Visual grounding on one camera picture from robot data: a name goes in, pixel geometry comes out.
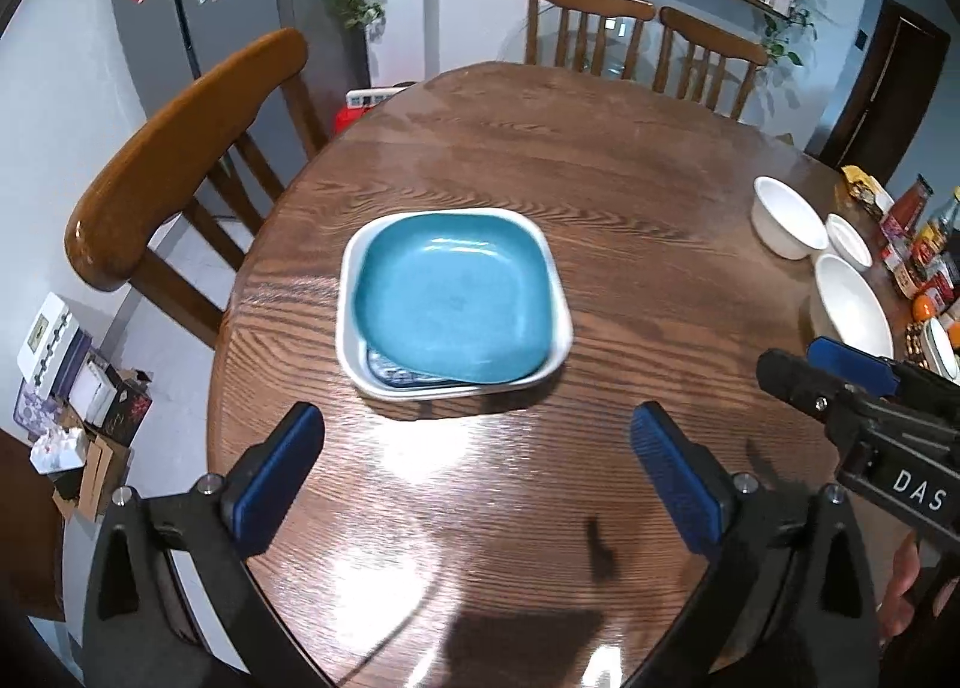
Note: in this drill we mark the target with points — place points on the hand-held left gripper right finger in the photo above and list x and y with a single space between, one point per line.
671 478

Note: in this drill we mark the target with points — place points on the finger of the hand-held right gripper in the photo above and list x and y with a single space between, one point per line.
855 361
795 380

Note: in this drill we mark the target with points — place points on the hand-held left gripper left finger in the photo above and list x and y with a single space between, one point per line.
277 478

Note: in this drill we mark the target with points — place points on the large white bowl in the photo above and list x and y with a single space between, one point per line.
847 305

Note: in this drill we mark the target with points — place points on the small white bowl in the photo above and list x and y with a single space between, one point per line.
851 245

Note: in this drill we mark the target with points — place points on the white square plate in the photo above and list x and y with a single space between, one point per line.
352 358

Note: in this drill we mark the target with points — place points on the medium white bowl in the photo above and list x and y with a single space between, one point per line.
787 215

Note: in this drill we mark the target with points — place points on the blue square plate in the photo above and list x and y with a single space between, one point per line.
450 298

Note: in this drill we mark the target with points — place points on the person's right hand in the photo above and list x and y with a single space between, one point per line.
900 598

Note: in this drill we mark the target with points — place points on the white rectangular dish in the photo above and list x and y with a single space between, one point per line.
937 350

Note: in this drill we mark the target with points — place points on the orange fruit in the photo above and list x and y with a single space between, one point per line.
954 334
924 309

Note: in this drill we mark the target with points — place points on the brown sauce jar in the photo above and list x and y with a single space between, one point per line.
909 277

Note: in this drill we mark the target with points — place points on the red lid jar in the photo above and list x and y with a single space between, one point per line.
946 283

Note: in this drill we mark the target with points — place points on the yellow capped oil bottle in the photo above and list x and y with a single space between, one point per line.
941 230

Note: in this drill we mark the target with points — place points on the red sauce bottle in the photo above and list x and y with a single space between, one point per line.
907 204

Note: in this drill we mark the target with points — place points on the dark gift box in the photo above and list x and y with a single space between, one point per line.
124 403

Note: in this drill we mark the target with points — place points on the yellow snack packet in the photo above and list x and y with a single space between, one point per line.
862 187

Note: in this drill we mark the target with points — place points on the brown cardboard box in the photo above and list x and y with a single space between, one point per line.
94 478

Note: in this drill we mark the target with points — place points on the white tissue pack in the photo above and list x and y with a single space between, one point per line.
56 452

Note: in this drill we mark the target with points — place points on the brown wooden cabinet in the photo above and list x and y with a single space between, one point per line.
26 545

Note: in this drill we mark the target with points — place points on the dark wooden door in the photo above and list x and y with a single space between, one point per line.
885 95

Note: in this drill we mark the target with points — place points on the white and green box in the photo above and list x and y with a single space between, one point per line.
41 335

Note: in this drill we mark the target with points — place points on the red plastic container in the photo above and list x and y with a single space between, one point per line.
349 119

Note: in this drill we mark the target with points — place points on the white plastic basket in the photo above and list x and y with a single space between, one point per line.
371 95

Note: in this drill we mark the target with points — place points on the grey refrigerator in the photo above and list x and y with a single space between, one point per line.
225 42

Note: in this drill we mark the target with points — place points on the black wall switch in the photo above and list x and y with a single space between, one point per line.
862 41

